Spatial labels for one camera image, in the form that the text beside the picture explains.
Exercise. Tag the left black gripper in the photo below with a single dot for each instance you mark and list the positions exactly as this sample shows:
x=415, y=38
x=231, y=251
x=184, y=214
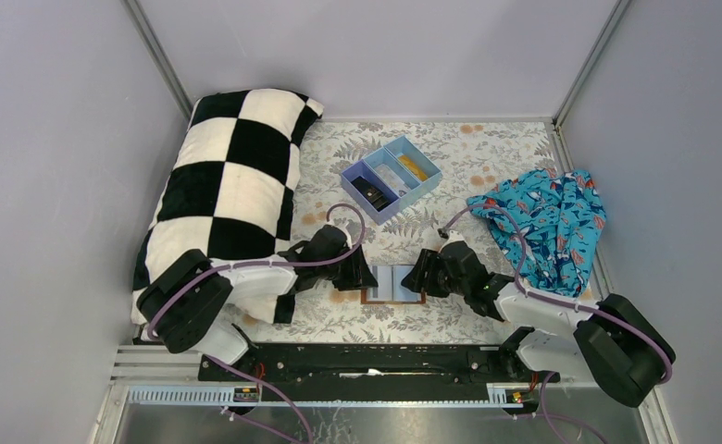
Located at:
x=349, y=269

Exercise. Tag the silver grey credit card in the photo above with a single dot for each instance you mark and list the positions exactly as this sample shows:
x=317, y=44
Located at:
x=393, y=179

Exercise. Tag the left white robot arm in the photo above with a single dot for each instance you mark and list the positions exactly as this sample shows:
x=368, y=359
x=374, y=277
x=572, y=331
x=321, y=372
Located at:
x=181, y=308

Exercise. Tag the blue patterned cloth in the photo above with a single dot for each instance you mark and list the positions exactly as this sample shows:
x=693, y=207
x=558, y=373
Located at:
x=548, y=224

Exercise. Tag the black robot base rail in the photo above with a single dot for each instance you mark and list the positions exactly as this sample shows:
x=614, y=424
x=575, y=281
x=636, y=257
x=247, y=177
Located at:
x=366, y=372

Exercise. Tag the blue compartment organizer box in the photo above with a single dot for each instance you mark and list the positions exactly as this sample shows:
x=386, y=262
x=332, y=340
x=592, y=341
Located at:
x=388, y=154

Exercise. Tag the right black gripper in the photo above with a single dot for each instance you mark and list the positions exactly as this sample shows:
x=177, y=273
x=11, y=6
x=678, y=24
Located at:
x=431, y=274

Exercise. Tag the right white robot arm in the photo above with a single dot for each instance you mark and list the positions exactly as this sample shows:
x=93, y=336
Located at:
x=609, y=342

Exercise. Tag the brown leather card holder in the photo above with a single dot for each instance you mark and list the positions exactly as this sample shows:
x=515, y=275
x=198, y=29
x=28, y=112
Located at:
x=390, y=289

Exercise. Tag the black item in box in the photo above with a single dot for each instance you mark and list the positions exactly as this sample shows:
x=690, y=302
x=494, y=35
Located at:
x=374, y=195

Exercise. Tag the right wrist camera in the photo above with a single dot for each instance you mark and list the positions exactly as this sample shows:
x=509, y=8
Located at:
x=449, y=237

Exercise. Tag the orange credit card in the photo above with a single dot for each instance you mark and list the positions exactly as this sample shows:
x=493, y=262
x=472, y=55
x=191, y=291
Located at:
x=413, y=167

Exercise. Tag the white slotted cable duct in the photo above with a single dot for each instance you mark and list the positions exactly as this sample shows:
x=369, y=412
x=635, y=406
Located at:
x=231, y=396

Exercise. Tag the black white checkered pillow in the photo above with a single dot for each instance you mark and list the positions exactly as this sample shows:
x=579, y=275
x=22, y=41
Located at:
x=230, y=191

